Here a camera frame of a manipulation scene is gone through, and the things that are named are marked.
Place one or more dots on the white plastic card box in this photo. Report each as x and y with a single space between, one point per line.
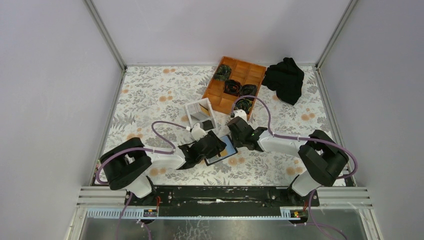
206 103

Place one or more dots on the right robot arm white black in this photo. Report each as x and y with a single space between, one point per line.
323 160

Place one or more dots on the black card in box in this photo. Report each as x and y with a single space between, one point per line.
207 125

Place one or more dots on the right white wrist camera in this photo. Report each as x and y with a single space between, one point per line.
239 113

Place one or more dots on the black crumpled cloth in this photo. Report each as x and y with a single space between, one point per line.
285 79

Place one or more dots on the dark rolled item right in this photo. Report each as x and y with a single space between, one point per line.
248 90

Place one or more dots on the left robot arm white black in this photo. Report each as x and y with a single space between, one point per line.
126 165

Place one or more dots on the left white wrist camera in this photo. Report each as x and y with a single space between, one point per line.
197 132

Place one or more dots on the black leather card holder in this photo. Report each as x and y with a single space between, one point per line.
229 144

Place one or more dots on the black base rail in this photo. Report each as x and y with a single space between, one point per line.
223 199

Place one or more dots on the dark rolled item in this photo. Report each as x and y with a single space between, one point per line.
222 73
248 90
232 87
244 104

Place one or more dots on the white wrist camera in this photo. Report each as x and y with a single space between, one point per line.
197 132
239 113

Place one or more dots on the dark rolled item middle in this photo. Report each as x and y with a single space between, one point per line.
232 87

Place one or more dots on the slotted cable duct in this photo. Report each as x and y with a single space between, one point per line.
152 214

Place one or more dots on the dark rolled item top left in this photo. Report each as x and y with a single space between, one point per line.
222 73

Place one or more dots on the dark rolled item bottom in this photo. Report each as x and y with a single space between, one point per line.
244 104

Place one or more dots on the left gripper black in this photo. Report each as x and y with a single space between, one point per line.
216 150

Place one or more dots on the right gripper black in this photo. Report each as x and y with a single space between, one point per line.
236 143

